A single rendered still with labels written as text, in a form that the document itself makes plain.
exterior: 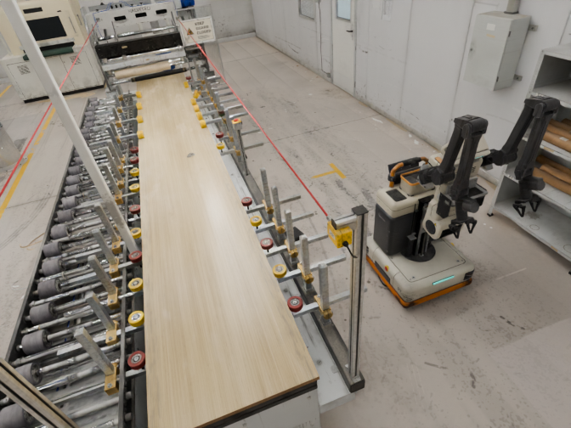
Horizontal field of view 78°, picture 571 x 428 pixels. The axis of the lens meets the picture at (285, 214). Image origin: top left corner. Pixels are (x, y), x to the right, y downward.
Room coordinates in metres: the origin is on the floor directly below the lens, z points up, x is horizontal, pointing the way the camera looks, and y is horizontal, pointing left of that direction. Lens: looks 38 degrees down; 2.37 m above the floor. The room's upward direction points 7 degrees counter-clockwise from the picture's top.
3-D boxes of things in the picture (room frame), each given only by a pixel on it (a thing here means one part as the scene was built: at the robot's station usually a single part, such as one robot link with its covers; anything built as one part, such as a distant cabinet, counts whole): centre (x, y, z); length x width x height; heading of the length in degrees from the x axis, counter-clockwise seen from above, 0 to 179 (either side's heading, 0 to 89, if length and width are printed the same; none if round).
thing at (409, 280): (1.99, -1.03, 0.16); 0.67 x 0.64 x 0.25; 15
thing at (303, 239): (1.38, -0.08, 0.89); 0.04 x 0.04 x 0.48; 15
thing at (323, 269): (1.14, -0.14, 0.92); 0.04 x 0.04 x 0.48; 15
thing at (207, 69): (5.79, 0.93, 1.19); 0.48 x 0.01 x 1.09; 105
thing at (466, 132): (1.48, -0.94, 1.40); 0.11 x 0.06 x 0.43; 105
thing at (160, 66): (5.69, 1.65, 1.05); 1.43 x 0.12 x 0.12; 105
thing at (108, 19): (5.96, 1.72, 0.95); 1.65 x 0.70 x 1.90; 105
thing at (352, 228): (0.83, -0.19, 1.20); 0.15 x 0.12 x 1.00; 15
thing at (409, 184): (2.10, -1.00, 0.87); 0.23 x 0.15 x 0.11; 105
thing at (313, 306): (1.19, -0.18, 0.81); 0.43 x 0.03 x 0.04; 105
